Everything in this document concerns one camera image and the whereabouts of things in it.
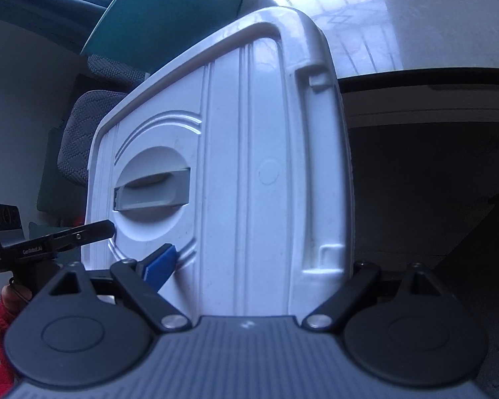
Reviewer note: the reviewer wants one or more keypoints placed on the blue curtain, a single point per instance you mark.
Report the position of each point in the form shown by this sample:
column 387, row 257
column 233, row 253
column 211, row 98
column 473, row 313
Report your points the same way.
column 33, row 12

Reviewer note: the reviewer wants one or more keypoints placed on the white plastic box lid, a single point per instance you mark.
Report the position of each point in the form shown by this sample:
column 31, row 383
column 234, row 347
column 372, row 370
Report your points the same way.
column 241, row 153

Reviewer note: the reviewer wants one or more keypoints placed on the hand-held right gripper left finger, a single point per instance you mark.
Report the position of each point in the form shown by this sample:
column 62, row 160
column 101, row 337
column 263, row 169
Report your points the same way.
column 160, row 264

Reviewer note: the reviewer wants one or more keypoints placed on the person's left hand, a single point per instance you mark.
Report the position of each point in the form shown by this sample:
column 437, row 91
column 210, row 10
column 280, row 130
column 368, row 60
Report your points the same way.
column 14, row 297

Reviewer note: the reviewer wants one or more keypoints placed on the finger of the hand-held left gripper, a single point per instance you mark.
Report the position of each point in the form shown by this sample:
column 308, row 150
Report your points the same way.
column 70, row 239

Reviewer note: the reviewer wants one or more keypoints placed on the teal plastic storage box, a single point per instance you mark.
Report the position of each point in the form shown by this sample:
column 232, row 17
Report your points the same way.
column 162, row 16

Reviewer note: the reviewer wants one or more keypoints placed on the grey patterned chair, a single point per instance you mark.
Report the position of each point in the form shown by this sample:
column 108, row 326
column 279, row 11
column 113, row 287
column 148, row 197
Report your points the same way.
column 116, row 70
column 81, row 133

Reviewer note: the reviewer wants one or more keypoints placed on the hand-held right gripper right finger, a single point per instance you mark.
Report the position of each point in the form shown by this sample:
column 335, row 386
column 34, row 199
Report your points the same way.
column 357, row 282

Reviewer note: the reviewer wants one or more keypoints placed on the marble desktop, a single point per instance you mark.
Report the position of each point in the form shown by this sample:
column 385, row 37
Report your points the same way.
column 420, row 20

